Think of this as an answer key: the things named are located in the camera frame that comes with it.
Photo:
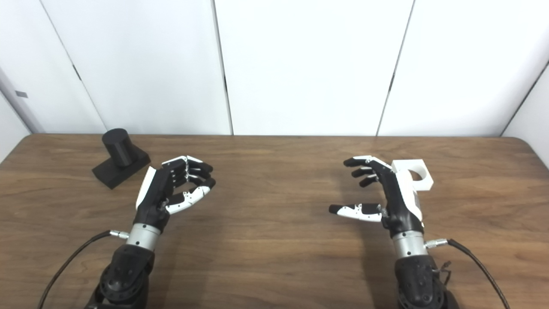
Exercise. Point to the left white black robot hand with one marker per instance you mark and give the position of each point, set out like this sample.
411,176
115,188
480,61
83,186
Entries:
154,193

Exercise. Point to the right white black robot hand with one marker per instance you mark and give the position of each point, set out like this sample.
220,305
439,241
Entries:
399,201

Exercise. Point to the white square piece with hole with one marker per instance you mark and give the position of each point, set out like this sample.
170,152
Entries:
422,180

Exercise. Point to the black cylinder peg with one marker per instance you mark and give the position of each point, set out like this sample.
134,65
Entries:
121,156

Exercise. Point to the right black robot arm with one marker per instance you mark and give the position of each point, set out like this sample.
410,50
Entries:
418,279

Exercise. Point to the small grey wall tag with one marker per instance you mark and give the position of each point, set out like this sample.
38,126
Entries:
22,94

